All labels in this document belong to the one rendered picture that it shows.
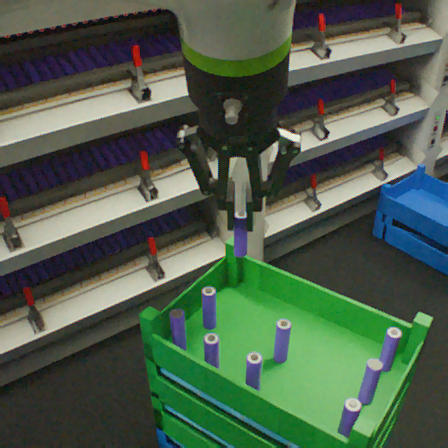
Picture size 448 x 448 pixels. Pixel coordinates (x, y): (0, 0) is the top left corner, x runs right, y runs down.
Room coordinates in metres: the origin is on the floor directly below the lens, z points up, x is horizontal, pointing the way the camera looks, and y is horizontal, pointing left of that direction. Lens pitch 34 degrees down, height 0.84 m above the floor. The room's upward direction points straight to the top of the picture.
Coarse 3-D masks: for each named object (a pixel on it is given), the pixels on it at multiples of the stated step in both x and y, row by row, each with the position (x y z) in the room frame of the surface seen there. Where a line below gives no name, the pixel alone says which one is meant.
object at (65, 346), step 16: (176, 288) 0.90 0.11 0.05; (144, 304) 0.85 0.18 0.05; (160, 304) 0.87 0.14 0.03; (112, 320) 0.80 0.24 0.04; (128, 320) 0.82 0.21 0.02; (80, 336) 0.75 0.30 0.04; (96, 336) 0.77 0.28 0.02; (32, 352) 0.69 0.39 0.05; (48, 352) 0.71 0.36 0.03; (64, 352) 0.73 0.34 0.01; (0, 368) 0.65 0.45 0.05; (16, 368) 0.67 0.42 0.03; (32, 368) 0.68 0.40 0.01; (0, 384) 0.64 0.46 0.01
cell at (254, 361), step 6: (252, 354) 0.40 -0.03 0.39; (258, 354) 0.40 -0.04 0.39; (246, 360) 0.40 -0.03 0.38; (252, 360) 0.39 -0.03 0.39; (258, 360) 0.39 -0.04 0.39; (246, 366) 0.39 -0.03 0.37; (252, 366) 0.39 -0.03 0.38; (258, 366) 0.39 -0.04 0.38; (246, 372) 0.39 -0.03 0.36; (252, 372) 0.39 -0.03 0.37; (258, 372) 0.39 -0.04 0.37; (246, 378) 0.39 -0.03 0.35; (252, 378) 0.39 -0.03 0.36; (258, 378) 0.39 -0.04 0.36; (246, 384) 0.39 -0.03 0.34; (252, 384) 0.39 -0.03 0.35; (258, 384) 0.39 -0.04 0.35; (258, 390) 0.39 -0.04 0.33
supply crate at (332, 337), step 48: (192, 288) 0.53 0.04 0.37; (240, 288) 0.59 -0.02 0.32; (288, 288) 0.55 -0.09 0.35; (144, 336) 0.45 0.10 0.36; (192, 336) 0.49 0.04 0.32; (240, 336) 0.49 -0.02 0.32; (336, 336) 0.49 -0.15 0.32; (384, 336) 0.47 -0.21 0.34; (192, 384) 0.41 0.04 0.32; (240, 384) 0.37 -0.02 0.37; (288, 384) 0.41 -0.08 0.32; (336, 384) 0.41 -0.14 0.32; (384, 384) 0.40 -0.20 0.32; (288, 432) 0.33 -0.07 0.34; (336, 432) 0.30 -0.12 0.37
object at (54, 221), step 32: (160, 128) 1.01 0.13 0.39; (32, 160) 0.85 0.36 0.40; (64, 160) 0.87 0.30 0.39; (96, 160) 0.89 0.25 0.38; (128, 160) 0.90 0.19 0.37; (160, 160) 0.91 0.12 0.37; (0, 192) 0.77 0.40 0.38; (32, 192) 0.78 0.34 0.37; (64, 192) 0.79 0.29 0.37; (96, 192) 0.82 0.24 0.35; (128, 192) 0.84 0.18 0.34; (160, 192) 0.86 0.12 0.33; (192, 192) 0.88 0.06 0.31; (0, 224) 0.72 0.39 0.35; (32, 224) 0.73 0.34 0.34; (64, 224) 0.75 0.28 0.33; (96, 224) 0.76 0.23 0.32; (128, 224) 0.81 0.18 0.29; (0, 256) 0.66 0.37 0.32; (32, 256) 0.69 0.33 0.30
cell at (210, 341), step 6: (204, 336) 0.43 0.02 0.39; (210, 336) 0.43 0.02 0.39; (216, 336) 0.43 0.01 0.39; (204, 342) 0.42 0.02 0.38; (210, 342) 0.42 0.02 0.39; (216, 342) 0.42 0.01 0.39; (204, 348) 0.42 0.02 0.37; (210, 348) 0.42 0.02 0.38; (216, 348) 0.42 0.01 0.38; (204, 354) 0.42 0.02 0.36; (210, 354) 0.42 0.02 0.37; (216, 354) 0.42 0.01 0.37; (204, 360) 0.42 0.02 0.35; (210, 360) 0.42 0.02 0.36; (216, 360) 0.42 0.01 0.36; (216, 366) 0.42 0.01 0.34
